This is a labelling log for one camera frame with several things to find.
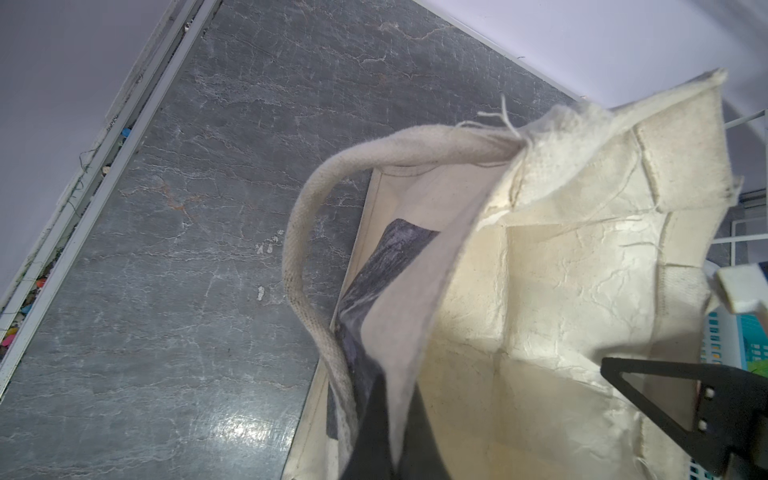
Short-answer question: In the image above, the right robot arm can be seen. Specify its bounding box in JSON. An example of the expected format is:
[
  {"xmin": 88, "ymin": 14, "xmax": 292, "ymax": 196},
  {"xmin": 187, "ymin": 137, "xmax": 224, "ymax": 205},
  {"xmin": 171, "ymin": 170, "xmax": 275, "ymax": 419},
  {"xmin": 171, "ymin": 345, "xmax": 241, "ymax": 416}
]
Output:
[{"xmin": 714, "ymin": 261, "xmax": 768, "ymax": 333}]

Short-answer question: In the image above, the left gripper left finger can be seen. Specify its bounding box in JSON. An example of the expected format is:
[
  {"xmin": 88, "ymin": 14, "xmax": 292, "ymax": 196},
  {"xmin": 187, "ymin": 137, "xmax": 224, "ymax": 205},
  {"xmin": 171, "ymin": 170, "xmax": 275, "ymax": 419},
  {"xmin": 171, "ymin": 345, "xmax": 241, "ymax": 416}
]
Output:
[{"xmin": 341, "ymin": 375, "xmax": 450, "ymax": 480}]

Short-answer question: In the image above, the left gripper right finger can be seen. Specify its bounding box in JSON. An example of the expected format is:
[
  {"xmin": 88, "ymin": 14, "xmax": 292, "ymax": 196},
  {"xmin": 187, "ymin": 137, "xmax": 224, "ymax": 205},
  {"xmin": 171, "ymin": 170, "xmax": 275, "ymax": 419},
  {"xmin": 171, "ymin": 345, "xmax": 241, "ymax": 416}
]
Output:
[{"xmin": 600, "ymin": 357, "xmax": 767, "ymax": 479}]

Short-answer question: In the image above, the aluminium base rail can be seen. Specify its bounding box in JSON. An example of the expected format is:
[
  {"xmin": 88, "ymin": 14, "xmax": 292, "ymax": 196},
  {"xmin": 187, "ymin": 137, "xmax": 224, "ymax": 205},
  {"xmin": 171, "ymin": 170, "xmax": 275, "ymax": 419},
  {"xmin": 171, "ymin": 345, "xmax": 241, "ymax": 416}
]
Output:
[{"xmin": 1, "ymin": 1, "xmax": 220, "ymax": 390}]

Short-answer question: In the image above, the teal plastic vegetable basket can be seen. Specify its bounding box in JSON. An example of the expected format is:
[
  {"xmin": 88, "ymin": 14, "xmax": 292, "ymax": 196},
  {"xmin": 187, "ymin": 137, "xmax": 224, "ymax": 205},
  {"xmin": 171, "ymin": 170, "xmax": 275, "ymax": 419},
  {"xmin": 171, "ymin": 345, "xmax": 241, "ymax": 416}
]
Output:
[{"xmin": 687, "ymin": 307, "xmax": 767, "ymax": 479}]

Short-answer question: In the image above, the cream canvas grocery bag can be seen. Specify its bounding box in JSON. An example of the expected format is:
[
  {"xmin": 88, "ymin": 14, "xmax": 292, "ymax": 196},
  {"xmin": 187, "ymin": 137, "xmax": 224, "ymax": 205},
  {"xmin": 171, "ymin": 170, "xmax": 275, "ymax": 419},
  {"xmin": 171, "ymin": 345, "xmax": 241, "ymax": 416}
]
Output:
[{"xmin": 282, "ymin": 69, "xmax": 741, "ymax": 479}]

